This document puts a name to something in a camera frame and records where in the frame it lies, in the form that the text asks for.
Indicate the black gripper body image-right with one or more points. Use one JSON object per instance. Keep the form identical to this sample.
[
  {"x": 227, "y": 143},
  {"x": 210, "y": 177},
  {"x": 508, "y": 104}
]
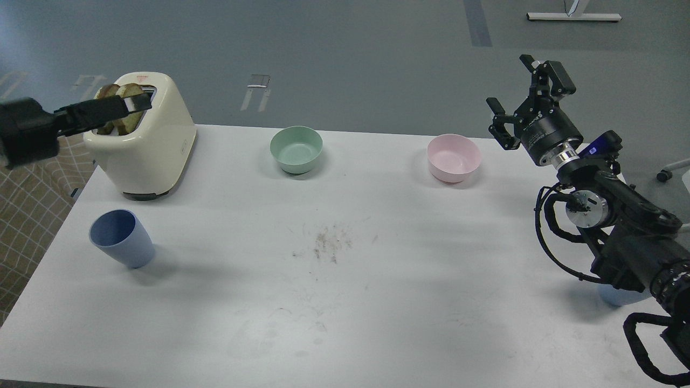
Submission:
[{"x": 539, "y": 124}]

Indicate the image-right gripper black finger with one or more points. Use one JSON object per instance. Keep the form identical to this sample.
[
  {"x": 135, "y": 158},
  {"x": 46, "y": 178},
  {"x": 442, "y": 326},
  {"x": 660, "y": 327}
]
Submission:
[
  {"x": 495, "y": 106},
  {"x": 528, "y": 61}
]

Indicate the light blue cup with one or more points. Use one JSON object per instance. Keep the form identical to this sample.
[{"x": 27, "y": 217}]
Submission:
[{"x": 620, "y": 297}]

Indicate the dark blue cup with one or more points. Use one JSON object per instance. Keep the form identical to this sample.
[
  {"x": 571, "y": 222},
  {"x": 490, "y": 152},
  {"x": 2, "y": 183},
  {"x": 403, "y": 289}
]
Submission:
[{"x": 121, "y": 235}]

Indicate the black robot arm image-left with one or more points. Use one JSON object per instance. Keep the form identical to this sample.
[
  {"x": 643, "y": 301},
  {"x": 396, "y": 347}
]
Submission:
[{"x": 29, "y": 134}]

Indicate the white desk leg base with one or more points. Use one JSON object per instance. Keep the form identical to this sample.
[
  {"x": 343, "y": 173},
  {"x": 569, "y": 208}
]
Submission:
[{"x": 584, "y": 17}]

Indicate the pink bowl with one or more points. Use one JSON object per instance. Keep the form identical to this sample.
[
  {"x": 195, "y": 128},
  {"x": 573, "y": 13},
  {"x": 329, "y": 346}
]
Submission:
[{"x": 452, "y": 158}]

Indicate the office chair caster leg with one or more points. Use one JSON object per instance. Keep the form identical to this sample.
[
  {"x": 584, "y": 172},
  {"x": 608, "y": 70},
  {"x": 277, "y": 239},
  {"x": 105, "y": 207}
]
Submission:
[{"x": 666, "y": 173}]

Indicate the mint green bowl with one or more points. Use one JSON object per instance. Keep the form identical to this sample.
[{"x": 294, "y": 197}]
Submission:
[{"x": 297, "y": 149}]

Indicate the cream white toaster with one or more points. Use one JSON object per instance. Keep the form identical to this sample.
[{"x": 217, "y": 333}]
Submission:
[{"x": 149, "y": 162}]

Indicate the left toast slice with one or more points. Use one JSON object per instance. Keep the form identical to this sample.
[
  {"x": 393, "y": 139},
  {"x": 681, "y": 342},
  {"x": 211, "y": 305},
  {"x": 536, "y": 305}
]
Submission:
[{"x": 104, "y": 92}]

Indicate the beige checkered cloth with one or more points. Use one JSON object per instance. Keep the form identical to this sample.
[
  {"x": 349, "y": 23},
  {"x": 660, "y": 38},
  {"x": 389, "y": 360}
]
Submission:
[{"x": 35, "y": 202}]

